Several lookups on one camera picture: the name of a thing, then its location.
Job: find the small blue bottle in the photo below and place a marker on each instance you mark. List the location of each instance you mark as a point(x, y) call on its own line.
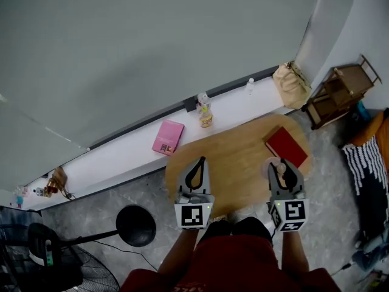
point(19, 200)

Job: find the pink book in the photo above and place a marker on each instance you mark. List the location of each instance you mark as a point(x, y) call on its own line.
point(168, 137)

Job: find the black white striped blanket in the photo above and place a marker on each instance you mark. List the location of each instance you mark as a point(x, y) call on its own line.
point(370, 175)

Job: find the red book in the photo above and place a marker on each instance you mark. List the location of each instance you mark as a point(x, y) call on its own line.
point(287, 148)

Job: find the person's right forearm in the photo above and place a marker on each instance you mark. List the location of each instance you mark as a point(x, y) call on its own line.
point(294, 251)

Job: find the yellow label drink bottle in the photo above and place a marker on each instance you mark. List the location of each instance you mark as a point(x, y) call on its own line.
point(205, 116)

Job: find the person's red shirt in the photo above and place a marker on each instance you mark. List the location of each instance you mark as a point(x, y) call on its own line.
point(231, 269)

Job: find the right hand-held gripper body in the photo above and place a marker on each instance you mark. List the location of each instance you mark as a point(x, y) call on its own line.
point(291, 211)

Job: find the black window frame bracket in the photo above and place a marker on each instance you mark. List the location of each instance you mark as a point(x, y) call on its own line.
point(190, 103)

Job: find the black standing fan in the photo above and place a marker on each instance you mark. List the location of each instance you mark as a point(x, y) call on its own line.
point(136, 226)

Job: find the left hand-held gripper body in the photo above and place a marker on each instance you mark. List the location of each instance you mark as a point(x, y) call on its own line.
point(193, 213)

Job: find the beige bag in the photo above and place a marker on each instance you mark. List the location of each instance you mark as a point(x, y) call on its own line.
point(291, 85)

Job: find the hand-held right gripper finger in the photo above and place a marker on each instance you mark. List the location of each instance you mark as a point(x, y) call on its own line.
point(294, 182)
point(273, 182)

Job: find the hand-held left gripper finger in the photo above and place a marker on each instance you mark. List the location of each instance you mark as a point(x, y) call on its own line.
point(183, 181)
point(206, 181)

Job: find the wooden coffee table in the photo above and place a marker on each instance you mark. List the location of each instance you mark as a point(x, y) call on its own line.
point(231, 163)

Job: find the small round beige object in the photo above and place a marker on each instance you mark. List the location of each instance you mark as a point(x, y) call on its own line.
point(279, 166)

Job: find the person's left forearm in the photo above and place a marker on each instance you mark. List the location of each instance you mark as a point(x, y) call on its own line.
point(179, 251)

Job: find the small brown bag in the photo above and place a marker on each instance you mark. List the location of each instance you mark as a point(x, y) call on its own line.
point(57, 179)

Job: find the black glass cabinet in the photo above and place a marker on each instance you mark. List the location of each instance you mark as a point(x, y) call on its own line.
point(18, 217)

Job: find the wooden shelf rack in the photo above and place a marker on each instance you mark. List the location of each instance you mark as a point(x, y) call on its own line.
point(343, 93)

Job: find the small clear bottle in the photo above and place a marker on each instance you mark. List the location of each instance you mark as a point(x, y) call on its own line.
point(250, 87)

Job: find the blue denim garment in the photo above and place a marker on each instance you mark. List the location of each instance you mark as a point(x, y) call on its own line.
point(372, 251)

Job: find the teal box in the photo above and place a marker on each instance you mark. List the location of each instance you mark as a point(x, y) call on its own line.
point(363, 111)

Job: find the orange sofa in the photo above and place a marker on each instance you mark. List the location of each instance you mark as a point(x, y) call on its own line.
point(369, 131)

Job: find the person's black trousers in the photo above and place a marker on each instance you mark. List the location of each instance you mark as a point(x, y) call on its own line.
point(243, 228)

